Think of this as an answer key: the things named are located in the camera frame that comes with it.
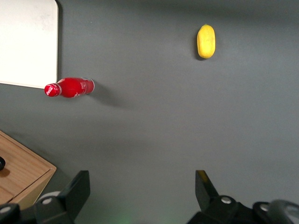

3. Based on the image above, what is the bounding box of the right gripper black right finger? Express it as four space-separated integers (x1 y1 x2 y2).
186 169 258 224

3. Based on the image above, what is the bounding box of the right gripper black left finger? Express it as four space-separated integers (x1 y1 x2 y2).
34 170 91 224

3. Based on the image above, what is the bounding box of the red coke bottle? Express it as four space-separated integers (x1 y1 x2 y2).
44 77 95 99

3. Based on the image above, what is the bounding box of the wooden drawer cabinet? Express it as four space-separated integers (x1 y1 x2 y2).
0 130 57 205

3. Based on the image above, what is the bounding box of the yellow lemon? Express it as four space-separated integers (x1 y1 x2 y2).
196 23 217 60

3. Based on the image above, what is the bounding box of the white cutting board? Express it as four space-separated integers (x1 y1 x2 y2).
0 0 59 90

